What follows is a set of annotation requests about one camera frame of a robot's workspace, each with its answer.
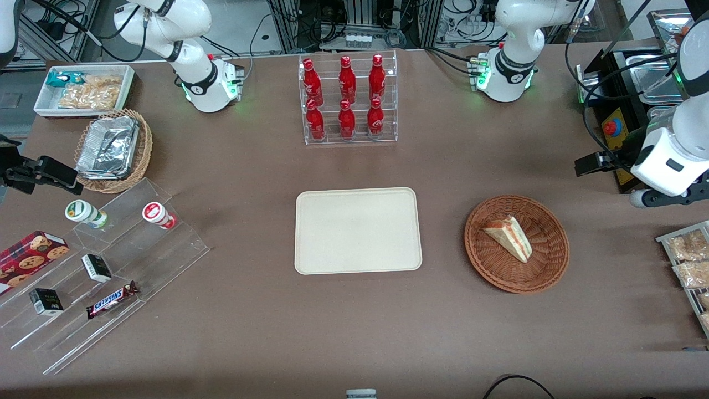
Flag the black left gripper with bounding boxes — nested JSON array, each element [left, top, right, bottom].
[[574, 151, 709, 207]]

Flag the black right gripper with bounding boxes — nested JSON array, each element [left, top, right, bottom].
[[0, 156, 78, 196]]

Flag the triangular sandwich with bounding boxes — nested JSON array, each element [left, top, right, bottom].
[[483, 216, 533, 264]]

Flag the light wicker basket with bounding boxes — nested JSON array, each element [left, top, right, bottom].
[[74, 108, 153, 195]]

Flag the tray of packaged snacks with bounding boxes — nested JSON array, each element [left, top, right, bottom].
[[656, 221, 709, 339]]

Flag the round brown wicker basket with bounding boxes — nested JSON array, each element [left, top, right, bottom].
[[464, 195, 570, 294]]

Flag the beige rectangular tray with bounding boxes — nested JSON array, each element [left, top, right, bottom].
[[294, 187, 423, 275]]

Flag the green lid yogurt cup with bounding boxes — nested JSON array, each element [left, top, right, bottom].
[[65, 199, 109, 229]]

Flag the stacked aluminium foil containers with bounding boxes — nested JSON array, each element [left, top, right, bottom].
[[76, 115, 140, 181]]

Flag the white rectangular snack bin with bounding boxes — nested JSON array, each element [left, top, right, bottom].
[[33, 64, 136, 120]]

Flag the clear bag fried snacks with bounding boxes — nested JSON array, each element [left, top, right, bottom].
[[80, 75, 124, 90], [58, 83, 120, 110]]

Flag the black food warmer appliance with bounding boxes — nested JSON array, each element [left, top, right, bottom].
[[576, 47, 709, 195]]

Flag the red cookie box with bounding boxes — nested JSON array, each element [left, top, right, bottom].
[[0, 231, 70, 295]]

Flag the green snack packet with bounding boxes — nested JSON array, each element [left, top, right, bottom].
[[45, 71, 86, 88]]

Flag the black white small carton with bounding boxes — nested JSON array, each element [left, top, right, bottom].
[[81, 253, 112, 284]]

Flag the red lid yogurt cup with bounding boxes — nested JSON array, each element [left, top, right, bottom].
[[142, 202, 178, 231]]

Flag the snickers chocolate bar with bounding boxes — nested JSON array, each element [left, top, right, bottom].
[[86, 280, 139, 320]]

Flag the clear acrylic stepped display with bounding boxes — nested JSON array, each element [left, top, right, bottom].
[[0, 177, 211, 376]]

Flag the metal display shelf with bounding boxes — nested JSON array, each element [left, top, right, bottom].
[[647, 10, 696, 53]]

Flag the red cola bottle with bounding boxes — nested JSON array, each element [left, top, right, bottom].
[[306, 99, 326, 141], [338, 99, 356, 141], [367, 98, 385, 139], [338, 55, 357, 105], [368, 54, 387, 103], [302, 58, 325, 107]]

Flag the clear acrylic bottle rack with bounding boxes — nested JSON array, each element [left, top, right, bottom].
[[299, 50, 398, 146]]

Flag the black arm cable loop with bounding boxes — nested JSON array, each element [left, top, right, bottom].
[[565, 0, 685, 173]]

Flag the grey metal side frame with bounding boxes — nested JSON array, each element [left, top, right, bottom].
[[19, 0, 101, 63]]

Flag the black table edge cable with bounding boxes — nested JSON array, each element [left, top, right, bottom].
[[483, 375, 556, 399]]

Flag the aluminium frame with cables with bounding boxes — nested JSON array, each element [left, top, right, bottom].
[[269, 0, 444, 53]]

